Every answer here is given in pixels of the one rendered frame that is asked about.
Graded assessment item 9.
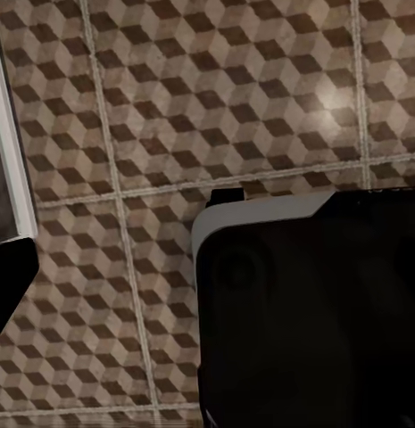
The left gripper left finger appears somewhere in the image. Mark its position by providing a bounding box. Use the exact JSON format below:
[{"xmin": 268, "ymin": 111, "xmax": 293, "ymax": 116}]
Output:
[{"xmin": 0, "ymin": 237, "xmax": 39, "ymax": 333}]

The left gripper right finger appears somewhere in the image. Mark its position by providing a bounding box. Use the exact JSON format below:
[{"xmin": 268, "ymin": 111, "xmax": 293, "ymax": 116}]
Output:
[{"xmin": 393, "ymin": 236, "xmax": 415, "ymax": 300}]

